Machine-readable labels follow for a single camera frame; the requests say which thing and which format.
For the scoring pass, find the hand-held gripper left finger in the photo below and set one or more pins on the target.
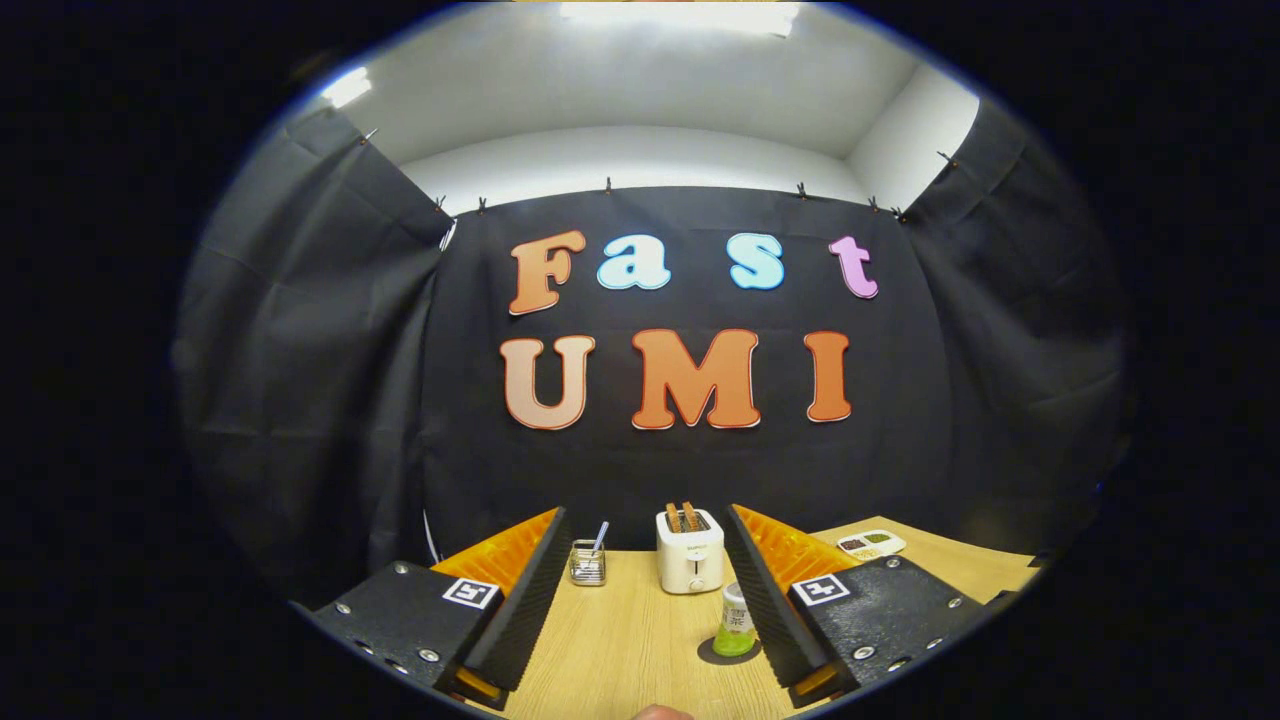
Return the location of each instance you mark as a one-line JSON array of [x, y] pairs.
[[520, 610]]

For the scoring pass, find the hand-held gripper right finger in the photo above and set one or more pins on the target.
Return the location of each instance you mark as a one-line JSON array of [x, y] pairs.
[[768, 610]]

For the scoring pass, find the juice bottle white green label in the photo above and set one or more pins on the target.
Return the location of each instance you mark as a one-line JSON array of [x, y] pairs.
[[735, 625]]

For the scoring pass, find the cream white toaster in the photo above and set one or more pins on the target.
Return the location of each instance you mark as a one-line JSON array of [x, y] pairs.
[[690, 565]]

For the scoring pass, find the wooden table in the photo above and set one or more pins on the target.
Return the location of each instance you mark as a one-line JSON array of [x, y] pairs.
[[620, 640]]

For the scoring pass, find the metal spoon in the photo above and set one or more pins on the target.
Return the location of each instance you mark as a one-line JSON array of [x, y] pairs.
[[599, 536]]

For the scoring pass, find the white divided dish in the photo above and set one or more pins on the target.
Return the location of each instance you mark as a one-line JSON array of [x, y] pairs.
[[872, 545]]

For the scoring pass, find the small ceiling light panel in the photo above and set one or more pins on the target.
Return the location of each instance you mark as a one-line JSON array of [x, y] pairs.
[[346, 87]]

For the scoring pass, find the large ceiling light panel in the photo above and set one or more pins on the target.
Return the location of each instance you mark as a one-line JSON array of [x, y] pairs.
[[680, 15]]

